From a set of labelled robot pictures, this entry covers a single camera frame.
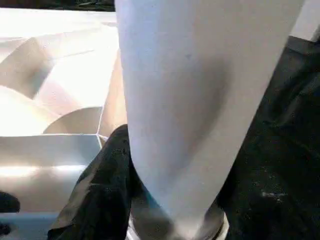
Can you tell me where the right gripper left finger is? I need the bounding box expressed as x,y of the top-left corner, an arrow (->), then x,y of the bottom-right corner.
47,124 -> 135,240

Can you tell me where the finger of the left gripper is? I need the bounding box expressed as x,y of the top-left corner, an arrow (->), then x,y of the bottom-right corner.
0,222 -> 12,236
0,191 -> 21,215

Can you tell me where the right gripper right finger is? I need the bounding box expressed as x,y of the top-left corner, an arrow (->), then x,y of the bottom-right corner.
216,115 -> 320,240

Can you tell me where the white plastic table top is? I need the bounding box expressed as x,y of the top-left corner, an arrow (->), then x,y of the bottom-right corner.
0,7 -> 132,240

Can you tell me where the white plastic table leg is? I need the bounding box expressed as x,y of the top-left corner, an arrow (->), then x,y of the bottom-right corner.
114,0 -> 307,240

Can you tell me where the black plastic mat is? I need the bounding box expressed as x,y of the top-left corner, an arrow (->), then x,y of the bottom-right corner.
0,0 -> 320,240

